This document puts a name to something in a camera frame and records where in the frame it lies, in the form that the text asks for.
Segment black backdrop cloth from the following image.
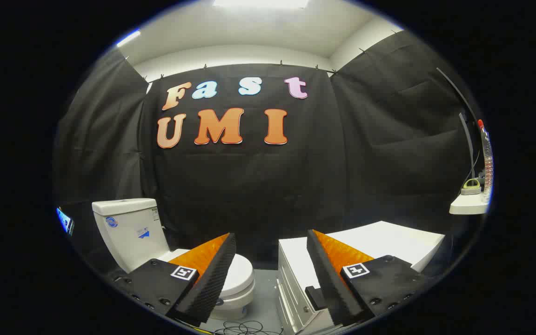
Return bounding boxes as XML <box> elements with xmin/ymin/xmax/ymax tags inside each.
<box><xmin>54</xmin><ymin>30</ymin><xmax>482</xmax><ymax>270</ymax></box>

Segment white drawer cabinet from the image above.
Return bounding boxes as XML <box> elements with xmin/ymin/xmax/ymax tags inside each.
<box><xmin>276</xmin><ymin>221</ymin><xmax>445</xmax><ymax>335</ymax></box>

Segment dark curved stand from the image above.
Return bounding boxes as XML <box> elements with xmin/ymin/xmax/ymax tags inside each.
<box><xmin>437</xmin><ymin>67</ymin><xmax>482</xmax><ymax>182</ymax></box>

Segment white wall shelf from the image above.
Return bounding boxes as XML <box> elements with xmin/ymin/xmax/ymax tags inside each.
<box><xmin>449</xmin><ymin>193</ymin><xmax>489</xmax><ymax>214</ymax></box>

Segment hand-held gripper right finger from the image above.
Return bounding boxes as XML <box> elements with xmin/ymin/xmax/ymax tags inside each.
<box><xmin>304</xmin><ymin>229</ymin><xmax>429</xmax><ymax>326</ymax></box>

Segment white toilet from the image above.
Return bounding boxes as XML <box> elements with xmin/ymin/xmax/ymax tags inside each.
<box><xmin>92</xmin><ymin>199</ymin><xmax>255</xmax><ymax>322</ymax></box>

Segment blue lit screen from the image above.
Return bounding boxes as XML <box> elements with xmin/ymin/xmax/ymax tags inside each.
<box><xmin>56</xmin><ymin>207</ymin><xmax>74</xmax><ymax>235</ymax></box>

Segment white toilet lid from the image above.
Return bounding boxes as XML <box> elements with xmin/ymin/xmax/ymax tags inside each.
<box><xmin>159</xmin><ymin>249</ymin><xmax>255</xmax><ymax>301</ymax></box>

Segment ceiling light panel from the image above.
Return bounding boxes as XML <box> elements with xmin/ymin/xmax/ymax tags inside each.
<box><xmin>212</xmin><ymin>0</ymin><xmax>309</xmax><ymax>9</ymax></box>

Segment black floor cables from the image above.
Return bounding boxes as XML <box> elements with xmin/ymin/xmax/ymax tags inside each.
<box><xmin>212</xmin><ymin>320</ymin><xmax>282</xmax><ymax>335</ymax></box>

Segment clear bottle with red cap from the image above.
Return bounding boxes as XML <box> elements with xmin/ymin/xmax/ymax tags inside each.
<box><xmin>477</xmin><ymin>120</ymin><xmax>494</xmax><ymax>203</ymax></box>

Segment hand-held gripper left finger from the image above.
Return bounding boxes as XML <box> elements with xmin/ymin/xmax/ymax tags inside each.
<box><xmin>112</xmin><ymin>233</ymin><xmax>237</xmax><ymax>327</ymax></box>

